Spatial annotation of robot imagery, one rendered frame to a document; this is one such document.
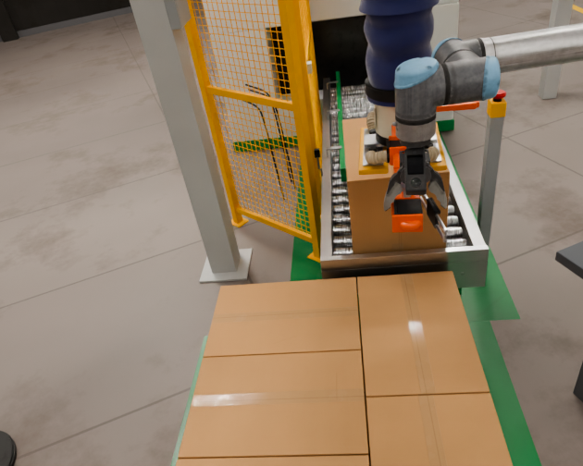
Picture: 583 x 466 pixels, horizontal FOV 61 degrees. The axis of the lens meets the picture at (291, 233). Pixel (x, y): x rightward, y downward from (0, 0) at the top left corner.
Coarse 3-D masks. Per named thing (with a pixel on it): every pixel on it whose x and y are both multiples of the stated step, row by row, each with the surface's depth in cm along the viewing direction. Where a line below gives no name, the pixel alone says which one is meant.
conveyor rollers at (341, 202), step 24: (336, 96) 380; (360, 96) 377; (336, 120) 344; (336, 144) 315; (336, 168) 293; (336, 192) 271; (336, 216) 250; (456, 216) 236; (336, 240) 235; (456, 240) 222
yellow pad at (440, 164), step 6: (438, 132) 183; (438, 138) 179; (432, 144) 170; (438, 144) 175; (444, 156) 168; (432, 162) 166; (438, 162) 166; (444, 162) 165; (438, 168) 164; (444, 168) 164
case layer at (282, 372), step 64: (256, 320) 200; (320, 320) 195; (384, 320) 191; (448, 320) 186; (256, 384) 175; (320, 384) 171; (384, 384) 168; (448, 384) 164; (192, 448) 158; (256, 448) 155; (320, 448) 152; (384, 448) 149; (448, 448) 146
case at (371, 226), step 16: (352, 128) 238; (352, 144) 224; (352, 160) 212; (352, 176) 201; (368, 176) 200; (384, 176) 198; (448, 176) 195; (352, 192) 202; (368, 192) 201; (384, 192) 201; (448, 192) 199; (352, 208) 206; (368, 208) 206; (352, 224) 211; (368, 224) 210; (384, 224) 210; (352, 240) 216; (368, 240) 216; (384, 240) 215; (400, 240) 215; (416, 240) 214; (432, 240) 214
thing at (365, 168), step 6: (360, 132) 193; (366, 132) 190; (372, 132) 184; (360, 138) 188; (360, 144) 184; (360, 150) 180; (366, 150) 178; (372, 150) 173; (378, 150) 177; (384, 150) 178; (360, 156) 176; (360, 162) 173; (366, 162) 172; (360, 168) 170; (366, 168) 169; (372, 168) 168; (378, 168) 168; (384, 168) 167; (360, 174) 170; (366, 174) 169
